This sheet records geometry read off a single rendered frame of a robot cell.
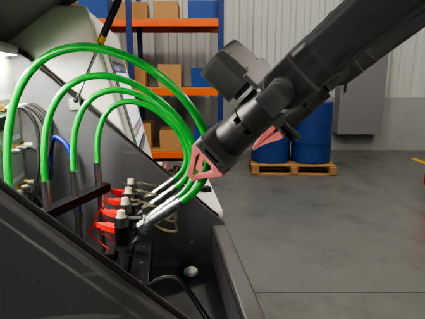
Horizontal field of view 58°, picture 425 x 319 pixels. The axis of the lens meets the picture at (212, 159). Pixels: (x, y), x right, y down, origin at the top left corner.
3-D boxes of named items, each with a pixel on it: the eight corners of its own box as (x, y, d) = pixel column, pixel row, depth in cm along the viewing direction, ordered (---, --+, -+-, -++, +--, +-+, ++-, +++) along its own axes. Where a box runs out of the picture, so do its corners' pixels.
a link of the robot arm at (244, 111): (287, 114, 51) (296, 100, 55) (250, 77, 50) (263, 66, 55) (254, 143, 55) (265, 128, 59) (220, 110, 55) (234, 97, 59)
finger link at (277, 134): (238, 131, 90) (268, 104, 88) (259, 153, 91) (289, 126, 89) (237, 136, 84) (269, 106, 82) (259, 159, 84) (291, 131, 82)
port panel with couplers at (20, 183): (23, 216, 89) (7, 81, 83) (7, 216, 89) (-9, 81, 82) (40, 199, 102) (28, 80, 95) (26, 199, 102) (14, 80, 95)
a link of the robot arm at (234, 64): (298, 97, 45) (324, 66, 50) (228, 28, 44) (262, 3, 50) (245, 143, 54) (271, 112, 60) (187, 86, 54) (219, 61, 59)
